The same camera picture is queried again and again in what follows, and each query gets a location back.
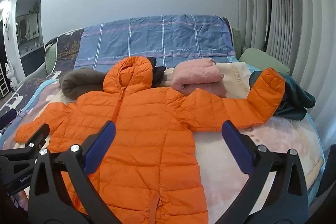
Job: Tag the green pillow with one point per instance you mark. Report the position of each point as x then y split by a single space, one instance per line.
262 60

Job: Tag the white bear figurine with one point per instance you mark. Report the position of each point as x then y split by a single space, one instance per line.
6 24

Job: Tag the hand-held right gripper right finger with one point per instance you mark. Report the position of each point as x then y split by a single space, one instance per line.
236 145

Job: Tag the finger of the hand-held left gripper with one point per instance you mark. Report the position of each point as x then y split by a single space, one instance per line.
6 117
34 138

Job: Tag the blue plaid pillow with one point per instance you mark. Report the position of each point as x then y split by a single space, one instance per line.
157 37

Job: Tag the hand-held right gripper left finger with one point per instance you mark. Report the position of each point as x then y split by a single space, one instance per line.
101 146

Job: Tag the cream printed blanket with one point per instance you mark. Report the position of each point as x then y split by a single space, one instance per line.
225 176

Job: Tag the pink quilted jacket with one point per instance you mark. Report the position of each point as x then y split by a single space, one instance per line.
197 74

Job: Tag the orange puffer jacket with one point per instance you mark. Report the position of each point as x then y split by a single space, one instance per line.
147 134

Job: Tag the black puffer jacket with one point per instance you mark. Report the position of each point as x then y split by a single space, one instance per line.
158 74

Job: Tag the green padded headboard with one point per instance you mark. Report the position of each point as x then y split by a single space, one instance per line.
50 56

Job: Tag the brown fleece jacket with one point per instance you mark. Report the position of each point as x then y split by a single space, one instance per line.
78 82

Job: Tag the grey pleated curtain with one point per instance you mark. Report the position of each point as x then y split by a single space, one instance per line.
296 16

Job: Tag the dark floral pillow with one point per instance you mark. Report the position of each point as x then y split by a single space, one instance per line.
65 47

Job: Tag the dark green garment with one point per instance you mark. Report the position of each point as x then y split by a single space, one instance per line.
296 98

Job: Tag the white cat figurine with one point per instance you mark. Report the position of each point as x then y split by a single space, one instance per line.
10 73

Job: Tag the white ladder shelf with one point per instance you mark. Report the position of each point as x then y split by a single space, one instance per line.
3 82

